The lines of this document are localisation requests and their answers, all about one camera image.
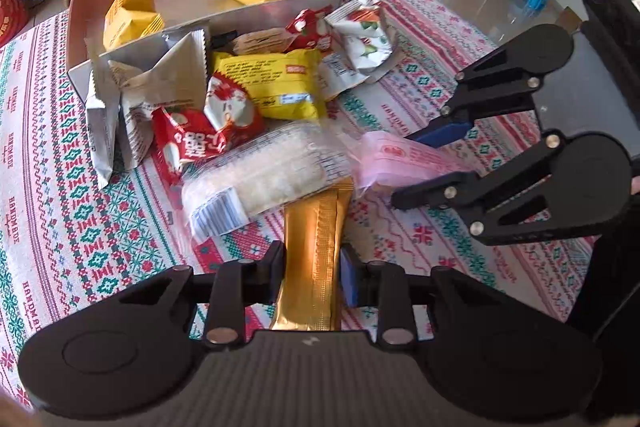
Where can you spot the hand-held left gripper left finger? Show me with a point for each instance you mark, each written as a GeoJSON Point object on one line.
{"type": "Point", "coordinates": [270, 272]}

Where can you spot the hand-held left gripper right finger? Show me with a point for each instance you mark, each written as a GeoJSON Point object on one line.
{"type": "Point", "coordinates": [348, 279]}

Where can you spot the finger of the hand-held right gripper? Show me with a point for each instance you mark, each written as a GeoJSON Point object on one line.
{"type": "Point", "coordinates": [442, 132]}
{"type": "Point", "coordinates": [425, 197]}

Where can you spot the pink translucent snack packet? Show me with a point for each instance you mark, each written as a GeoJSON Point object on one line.
{"type": "Point", "coordinates": [400, 159]}

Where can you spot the gold snack bar packet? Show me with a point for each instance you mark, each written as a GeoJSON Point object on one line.
{"type": "Point", "coordinates": [312, 252]}

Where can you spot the clear rice cracker packet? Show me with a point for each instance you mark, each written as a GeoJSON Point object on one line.
{"type": "Point", "coordinates": [265, 177]}

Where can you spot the white printed snack packet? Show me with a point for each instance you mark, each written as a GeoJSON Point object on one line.
{"type": "Point", "coordinates": [340, 77]}

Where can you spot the white green snack packet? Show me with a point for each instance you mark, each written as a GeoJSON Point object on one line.
{"type": "Point", "coordinates": [365, 39]}

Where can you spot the large red snack packet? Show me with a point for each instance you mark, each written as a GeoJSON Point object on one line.
{"type": "Point", "coordinates": [185, 142]}

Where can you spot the small red snack packet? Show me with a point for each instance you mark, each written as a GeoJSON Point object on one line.
{"type": "Point", "coordinates": [310, 29]}

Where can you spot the red and white snack packet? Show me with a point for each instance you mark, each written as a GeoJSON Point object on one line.
{"type": "Point", "coordinates": [230, 107]}

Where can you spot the yellow printed snack packet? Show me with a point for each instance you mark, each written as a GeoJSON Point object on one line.
{"type": "Point", "coordinates": [270, 82]}

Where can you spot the tan biscuit packet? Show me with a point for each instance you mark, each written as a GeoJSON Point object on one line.
{"type": "Point", "coordinates": [260, 40]}

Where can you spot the beige white snack packet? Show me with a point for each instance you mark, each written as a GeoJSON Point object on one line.
{"type": "Point", "coordinates": [170, 77]}

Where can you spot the silver snack packet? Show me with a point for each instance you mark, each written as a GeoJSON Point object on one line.
{"type": "Point", "coordinates": [102, 127]}

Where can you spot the patterned woven mat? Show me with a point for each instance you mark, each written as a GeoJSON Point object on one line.
{"type": "Point", "coordinates": [75, 207]}

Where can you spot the mustard yellow snack packet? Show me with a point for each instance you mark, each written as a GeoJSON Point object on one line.
{"type": "Point", "coordinates": [127, 14]}

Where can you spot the red round bucket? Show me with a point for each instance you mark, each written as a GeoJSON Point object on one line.
{"type": "Point", "coordinates": [10, 12]}

